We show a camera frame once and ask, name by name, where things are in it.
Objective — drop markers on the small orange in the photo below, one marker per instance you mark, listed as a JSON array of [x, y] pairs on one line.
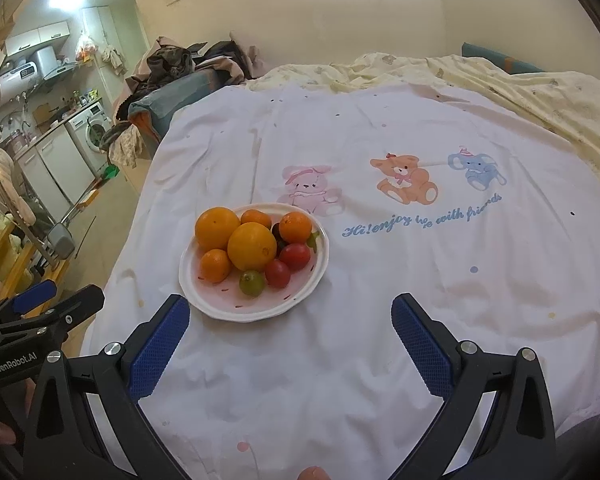
[[296, 226], [215, 265], [256, 218]]

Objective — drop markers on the white washing machine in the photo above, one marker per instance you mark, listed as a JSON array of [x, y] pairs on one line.
[[92, 130]]

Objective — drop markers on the dark purple grape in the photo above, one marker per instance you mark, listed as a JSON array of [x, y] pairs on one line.
[[278, 234]]

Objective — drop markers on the wooden rack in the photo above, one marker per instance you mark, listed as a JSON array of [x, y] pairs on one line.
[[0, 260]]

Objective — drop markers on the tall white cabinet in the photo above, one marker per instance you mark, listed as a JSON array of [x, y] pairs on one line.
[[102, 30]]

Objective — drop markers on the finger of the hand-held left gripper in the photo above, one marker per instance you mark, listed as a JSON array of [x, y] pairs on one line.
[[35, 296], [75, 307]]

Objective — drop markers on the large red tomato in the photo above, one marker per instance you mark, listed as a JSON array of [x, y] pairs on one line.
[[295, 256]]

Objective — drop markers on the green grape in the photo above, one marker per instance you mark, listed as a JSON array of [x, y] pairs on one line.
[[252, 282]]

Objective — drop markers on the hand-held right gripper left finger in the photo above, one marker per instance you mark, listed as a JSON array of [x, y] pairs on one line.
[[160, 345]]

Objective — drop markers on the white plate with pink centre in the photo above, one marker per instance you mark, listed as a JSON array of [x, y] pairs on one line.
[[220, 300]]

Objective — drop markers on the small red tomato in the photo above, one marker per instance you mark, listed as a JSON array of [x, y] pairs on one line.
[[277, 273]]

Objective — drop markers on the white printed blanket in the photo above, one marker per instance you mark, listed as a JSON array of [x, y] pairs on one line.
[[380, 285]]

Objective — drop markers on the pale yellow blanket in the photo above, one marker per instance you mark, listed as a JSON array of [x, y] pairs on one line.
[[555, 95]]

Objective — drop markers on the floral cloth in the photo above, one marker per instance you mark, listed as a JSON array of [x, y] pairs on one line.
[[125, 145]]

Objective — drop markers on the large orange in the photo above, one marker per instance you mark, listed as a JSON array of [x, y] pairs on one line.
[[251, 246], [217, 227]]

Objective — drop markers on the teal pillow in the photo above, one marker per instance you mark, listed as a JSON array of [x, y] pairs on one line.
[[495, 57]]

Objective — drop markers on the white water heater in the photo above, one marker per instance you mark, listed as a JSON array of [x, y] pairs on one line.
[[22, 75]]

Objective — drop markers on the white wall cabinets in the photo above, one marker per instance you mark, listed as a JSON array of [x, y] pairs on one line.
[[35, 39]]

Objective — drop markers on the pile of clothes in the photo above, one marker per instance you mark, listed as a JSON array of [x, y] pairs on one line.
[[175, 62]]

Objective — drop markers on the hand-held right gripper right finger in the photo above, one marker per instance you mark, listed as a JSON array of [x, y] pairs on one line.
[[422, 345]]

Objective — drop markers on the hanging plastic bag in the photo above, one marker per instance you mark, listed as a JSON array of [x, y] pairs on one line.
[[86, 47]]

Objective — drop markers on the white low cabinet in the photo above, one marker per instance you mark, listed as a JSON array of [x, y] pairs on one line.
[[55, 170]]

